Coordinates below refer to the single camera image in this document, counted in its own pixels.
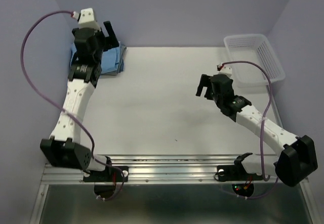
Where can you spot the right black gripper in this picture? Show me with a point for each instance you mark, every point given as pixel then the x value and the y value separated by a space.
pixel 205 81

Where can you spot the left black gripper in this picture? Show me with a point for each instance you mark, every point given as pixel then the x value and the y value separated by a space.
pixel 110 41

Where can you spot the light blue long sleeve shirt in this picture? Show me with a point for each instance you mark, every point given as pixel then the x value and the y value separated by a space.
pixel 110 60

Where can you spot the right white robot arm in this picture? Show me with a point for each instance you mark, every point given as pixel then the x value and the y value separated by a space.
pixel 295 157

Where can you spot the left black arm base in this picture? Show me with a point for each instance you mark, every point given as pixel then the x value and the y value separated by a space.
pixel 107 176

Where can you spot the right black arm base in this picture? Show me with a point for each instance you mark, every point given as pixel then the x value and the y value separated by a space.
pixel 227 173

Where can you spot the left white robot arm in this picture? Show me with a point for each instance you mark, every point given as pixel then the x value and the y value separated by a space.
pixel 63 148

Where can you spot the folded grey shirt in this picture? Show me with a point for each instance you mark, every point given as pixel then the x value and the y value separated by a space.
pixel 122 54

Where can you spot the white plastic basket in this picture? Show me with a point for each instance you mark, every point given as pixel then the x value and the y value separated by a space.
pixel 254 48

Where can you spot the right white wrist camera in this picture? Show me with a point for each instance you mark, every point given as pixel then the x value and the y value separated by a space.
pixel 224 70

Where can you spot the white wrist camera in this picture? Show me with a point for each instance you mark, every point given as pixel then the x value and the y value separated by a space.
pixel 86 19
pixel 224 70

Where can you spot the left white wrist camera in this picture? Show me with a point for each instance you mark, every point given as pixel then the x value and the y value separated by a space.
pixel 86 19

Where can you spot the aluminium rail frame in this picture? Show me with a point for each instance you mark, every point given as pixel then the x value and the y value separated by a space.
pixel 168 138

